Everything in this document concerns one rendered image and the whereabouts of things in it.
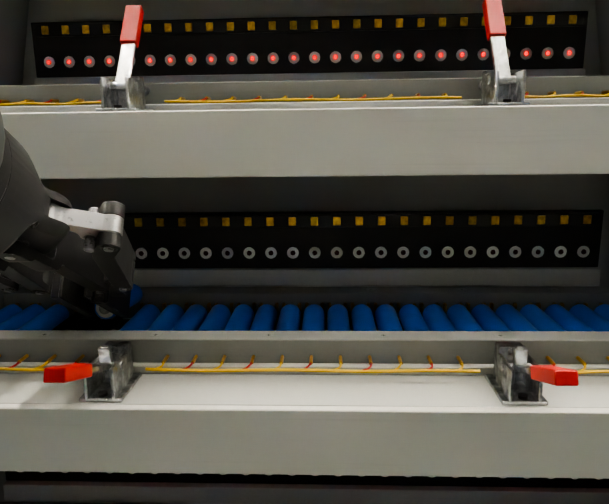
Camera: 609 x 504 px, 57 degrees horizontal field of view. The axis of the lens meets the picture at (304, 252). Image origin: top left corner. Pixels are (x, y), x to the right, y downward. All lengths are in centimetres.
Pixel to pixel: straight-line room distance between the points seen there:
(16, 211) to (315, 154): 20
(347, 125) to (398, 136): 3
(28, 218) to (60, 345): 18
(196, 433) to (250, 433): 3
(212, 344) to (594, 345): 26
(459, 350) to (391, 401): 7
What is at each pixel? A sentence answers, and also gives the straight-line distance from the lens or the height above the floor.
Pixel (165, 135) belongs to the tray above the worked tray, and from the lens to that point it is 40.
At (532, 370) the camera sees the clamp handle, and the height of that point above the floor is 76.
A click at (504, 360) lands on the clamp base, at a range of 38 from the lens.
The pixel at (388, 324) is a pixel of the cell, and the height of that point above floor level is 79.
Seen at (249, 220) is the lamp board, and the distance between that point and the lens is 52.
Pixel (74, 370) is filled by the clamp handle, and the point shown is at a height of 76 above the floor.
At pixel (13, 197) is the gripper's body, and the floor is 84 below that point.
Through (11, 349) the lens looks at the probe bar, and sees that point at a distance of 46.
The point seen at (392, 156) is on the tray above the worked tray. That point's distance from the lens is 39.
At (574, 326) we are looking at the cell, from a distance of 48.
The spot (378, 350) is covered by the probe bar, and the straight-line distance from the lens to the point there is 40.
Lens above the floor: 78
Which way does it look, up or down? 8 degrees up
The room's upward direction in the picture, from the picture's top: straight up
